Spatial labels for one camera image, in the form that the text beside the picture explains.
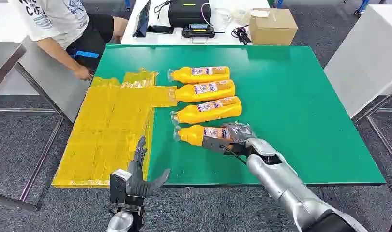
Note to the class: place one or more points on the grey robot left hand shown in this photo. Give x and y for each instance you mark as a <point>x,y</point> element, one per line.
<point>136,179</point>

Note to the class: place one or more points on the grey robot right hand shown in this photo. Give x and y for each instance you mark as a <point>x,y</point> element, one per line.
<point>239,133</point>

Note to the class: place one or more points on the orange drink bottle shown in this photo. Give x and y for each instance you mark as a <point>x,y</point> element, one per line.
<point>208,112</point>
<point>196,134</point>
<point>199,75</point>
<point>204,92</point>

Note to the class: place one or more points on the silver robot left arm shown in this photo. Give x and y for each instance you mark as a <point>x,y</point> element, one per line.
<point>120,222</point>

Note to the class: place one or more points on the yellow plastic sheet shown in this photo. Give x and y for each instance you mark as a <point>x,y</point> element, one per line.
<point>109,128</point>

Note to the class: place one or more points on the green table mat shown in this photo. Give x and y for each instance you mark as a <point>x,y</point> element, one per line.
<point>295,105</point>

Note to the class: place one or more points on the crumpled yellow plastic bag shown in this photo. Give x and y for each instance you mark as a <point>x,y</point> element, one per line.
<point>140,78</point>

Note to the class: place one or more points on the black radio controller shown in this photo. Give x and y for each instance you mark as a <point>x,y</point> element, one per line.
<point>198,31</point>

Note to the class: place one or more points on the brown cardboard box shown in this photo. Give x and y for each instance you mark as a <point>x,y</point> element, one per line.
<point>273,27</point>

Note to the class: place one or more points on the clear plastic bag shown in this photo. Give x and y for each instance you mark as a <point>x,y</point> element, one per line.
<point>226,17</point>

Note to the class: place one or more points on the white table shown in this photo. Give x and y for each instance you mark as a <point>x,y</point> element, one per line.
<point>170,39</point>

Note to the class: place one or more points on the person's right hand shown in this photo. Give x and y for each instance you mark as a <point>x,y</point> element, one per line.
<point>83,73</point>

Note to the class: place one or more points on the grey table with metal legs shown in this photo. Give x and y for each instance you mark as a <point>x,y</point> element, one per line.
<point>55,86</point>

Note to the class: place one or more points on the black phone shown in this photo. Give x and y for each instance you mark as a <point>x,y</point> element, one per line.
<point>160,29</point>

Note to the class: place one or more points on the black equipment case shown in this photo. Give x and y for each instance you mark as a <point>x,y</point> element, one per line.
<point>189,12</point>

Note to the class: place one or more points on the pale grey table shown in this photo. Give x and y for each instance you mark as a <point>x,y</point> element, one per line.
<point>362,60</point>

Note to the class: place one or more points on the dark tablet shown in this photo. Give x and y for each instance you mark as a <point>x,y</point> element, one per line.
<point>142,19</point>

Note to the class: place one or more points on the person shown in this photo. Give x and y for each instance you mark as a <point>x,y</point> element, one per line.
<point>61,19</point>

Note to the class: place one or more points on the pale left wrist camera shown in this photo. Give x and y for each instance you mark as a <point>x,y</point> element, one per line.
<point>118,185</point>

